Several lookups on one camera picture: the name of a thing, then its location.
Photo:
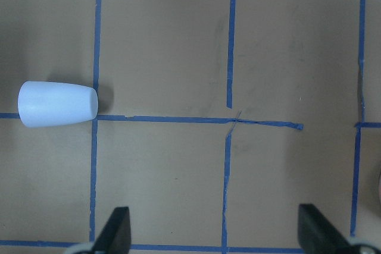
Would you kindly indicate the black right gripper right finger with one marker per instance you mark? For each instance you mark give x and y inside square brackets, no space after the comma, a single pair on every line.
[317,235]

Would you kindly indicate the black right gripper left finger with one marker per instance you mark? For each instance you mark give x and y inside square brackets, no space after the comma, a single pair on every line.
[115,236]

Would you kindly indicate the light blue plastic cup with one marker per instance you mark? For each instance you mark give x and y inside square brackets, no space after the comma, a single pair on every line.
[48,104]

